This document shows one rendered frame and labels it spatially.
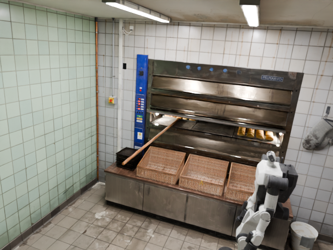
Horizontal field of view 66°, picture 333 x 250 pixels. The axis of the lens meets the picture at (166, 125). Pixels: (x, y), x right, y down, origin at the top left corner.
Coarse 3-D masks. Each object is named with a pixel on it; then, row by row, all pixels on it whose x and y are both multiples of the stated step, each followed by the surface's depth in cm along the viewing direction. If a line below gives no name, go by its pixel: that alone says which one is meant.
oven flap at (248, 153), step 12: (156, 132) 377; (168, 132) 371; (180, 144) 365; (192, 144) 360; (204, 144) 355; (216, 144) 350; (228, 144) 345; (240, 156) 340; (252, 156) 335; (276, 156) 327
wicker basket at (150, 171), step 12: (144, 156) 360; (156, 156) 377; (168, 156) 371; (180, 156) 366; (144, 168) 338; (156, 168) 369; (168, 168) 371; (180, 168) 348; (156, 180) 336; (168, 180) 331
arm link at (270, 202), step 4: (268, 196) 200; (272, 196) 198; (276, 196) 198; (268, 200) 200; (272, 200) 199; (276, 200) 199; (264, 204) 206; (268, 204) 201; (272, 204) 200; (276, 204) 201; (264, 208) 204; (268, 208) 201; (272, 208) 200; (264, 212) 201; (268, 212) 201; (272, 212) 200; (260, 216) 202; (264, 216) 201; (268, 216) 201; (272, 216) 201; (264, 220) 202
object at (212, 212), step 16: (112, 176) 353; (128, 176) 344; (112, 192) 361; (128, 192) 352; (144, 192) 343; (160, 192) 334; (176, 192) 326; (192, 192) 317; (224, 192) 321; (128, 208) 364; (144, 208) 349; (160, 208) 341; (176, 208) 332; (192, 208) 324; (208, 208) 316; (224, 208) 309; (240, 208) 302; (176, 224) 344; (192, 224) 330; (208, 224) 322; (224, 224) 314; (272, 224) 294; (288, 224) 287; (272, 240) 299
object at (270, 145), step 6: (156, 126) 372; (162, 126) 369; (186, 132) 359; (192, 132) 356; (198, 132) 353; (204, 132) 353; (222, 138) 344; (228, 138) 341; (234, 138) 338; (240, 138) 340; (258, 144) 330; (264, 144) 327; (270, 144) 326; (276, 144) 327
